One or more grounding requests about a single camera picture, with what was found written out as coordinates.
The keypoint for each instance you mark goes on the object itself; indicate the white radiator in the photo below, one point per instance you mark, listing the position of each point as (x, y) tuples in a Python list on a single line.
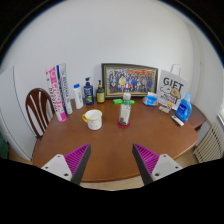
[(210, 145)]

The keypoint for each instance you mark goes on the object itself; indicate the white bottle with blue cap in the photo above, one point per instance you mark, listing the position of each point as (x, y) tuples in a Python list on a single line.
[(78, 98)]

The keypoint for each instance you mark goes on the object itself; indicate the tall pink and white tube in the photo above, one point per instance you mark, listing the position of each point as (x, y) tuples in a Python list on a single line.
[(56, 95)]

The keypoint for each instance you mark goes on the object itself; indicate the amber pump bottle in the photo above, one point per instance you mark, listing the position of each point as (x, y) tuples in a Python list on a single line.
[(100, 96)]

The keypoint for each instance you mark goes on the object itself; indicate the white printed paper bag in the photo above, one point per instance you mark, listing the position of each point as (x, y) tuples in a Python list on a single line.
[(171, 88)]

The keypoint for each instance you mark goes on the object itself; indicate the dark blue pump bottle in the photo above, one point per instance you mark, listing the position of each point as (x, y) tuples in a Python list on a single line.
[(89, 95)]

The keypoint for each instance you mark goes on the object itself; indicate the small green packet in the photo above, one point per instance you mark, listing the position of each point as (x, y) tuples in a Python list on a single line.
[(133, 102), (117, 101)]

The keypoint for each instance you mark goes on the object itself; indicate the framed group photo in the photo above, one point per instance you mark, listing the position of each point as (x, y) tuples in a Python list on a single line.
[(130, 80)]

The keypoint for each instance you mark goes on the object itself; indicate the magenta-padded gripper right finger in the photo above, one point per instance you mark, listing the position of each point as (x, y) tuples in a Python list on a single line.
[(163, 165)]

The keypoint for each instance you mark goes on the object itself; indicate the white mug with yellow rim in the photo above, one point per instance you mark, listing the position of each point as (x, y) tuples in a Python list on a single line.
[(94, 120)]

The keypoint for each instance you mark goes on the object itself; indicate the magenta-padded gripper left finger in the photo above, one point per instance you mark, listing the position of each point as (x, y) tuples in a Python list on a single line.
[(60, 165)]

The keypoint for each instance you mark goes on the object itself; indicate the clear green-labelled drink bottle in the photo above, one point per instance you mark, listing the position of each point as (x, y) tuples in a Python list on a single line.
[(125, 111)]

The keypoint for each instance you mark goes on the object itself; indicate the green plastic crate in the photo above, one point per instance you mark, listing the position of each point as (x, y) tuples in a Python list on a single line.
[(3, 146)]

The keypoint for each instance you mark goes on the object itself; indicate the blue detergent bottle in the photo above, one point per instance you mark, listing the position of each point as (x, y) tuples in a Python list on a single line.
[(183, 110)]

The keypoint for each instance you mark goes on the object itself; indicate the small patterned box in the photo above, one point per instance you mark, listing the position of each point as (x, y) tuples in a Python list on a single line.
[(164, 108)]

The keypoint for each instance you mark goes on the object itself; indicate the dark wooden chair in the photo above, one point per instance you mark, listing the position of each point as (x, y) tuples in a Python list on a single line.
[(31, 106)]

